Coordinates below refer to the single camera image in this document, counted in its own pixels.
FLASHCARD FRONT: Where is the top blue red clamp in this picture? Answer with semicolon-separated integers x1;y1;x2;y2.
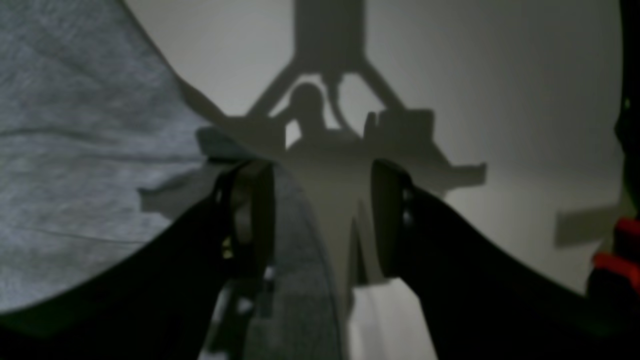
587;216;640;307

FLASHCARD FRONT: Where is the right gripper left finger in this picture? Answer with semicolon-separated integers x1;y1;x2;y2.
1;160;275;360

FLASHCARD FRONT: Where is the grey T-shirt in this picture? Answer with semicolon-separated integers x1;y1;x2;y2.
1;0;345;360

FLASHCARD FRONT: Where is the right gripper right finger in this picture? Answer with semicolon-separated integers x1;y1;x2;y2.
370;159;639;360

